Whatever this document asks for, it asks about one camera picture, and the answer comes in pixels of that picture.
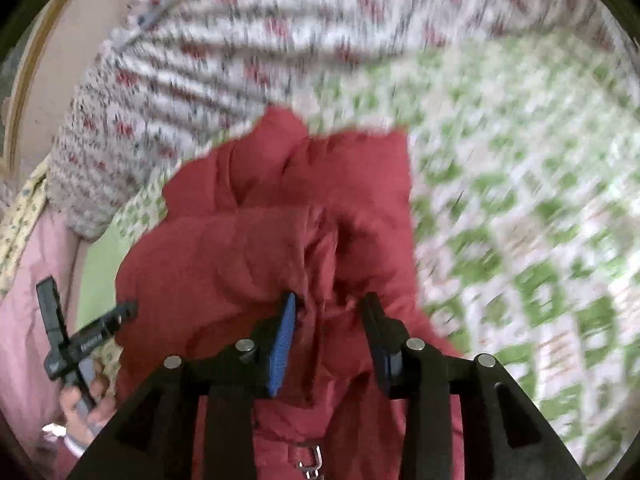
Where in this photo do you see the white red floral blanket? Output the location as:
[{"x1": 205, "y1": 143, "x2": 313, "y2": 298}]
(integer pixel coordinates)
[{"x1": 47, "y1": 0, "x2": 608, "y2": 241}]

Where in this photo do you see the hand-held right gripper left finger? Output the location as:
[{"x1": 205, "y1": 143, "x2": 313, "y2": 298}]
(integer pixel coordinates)
[{"x1": 67, "y1": 292, "x2": 299, "y2": 480}]

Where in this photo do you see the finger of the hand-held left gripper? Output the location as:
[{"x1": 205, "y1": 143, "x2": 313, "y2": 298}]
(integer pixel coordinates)
[
  {"x1": 70, "y1": 300, "x2": 139, "y2": 356},
  {"x1": 36, "y1": 276, "x2": 72, "y2": 356}
]

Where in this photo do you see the green white patterned bed sheet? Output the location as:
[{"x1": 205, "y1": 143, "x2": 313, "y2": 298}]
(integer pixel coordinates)
[{"x1": 75, "y1": 40, "x2": 640, "y2": 476}]

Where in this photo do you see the pink quilt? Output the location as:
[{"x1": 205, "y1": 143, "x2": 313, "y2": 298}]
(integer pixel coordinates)
[{"x1": 0, "y1": 210, "x2": 83, "y2": 476}]

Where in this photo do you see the yellow floral cloth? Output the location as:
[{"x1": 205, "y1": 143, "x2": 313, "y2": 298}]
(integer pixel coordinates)
[{"x1": 0, "y1": 155, "x2": 53, "y2": 296}]

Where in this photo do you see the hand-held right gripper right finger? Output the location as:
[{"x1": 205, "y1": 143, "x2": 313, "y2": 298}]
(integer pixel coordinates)
[{"x1": 361, "y1": 292, "x2": 586, "y2": 480}]

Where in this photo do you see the person's left forearm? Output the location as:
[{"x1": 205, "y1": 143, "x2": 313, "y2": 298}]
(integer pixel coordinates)
[{"x1": 41, "y1": 422, "x2": 93, "y2": 458}]

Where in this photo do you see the red quilted comforter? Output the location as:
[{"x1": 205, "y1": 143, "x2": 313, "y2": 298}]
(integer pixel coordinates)
[{"x1": 114, "y1": 106, "x2": 463, "y2": 480}]

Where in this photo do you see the person's left hand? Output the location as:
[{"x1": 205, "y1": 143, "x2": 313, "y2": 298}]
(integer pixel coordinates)
[{"x1": 59, "y1": 372, "x2": 120, "y2": 438}]

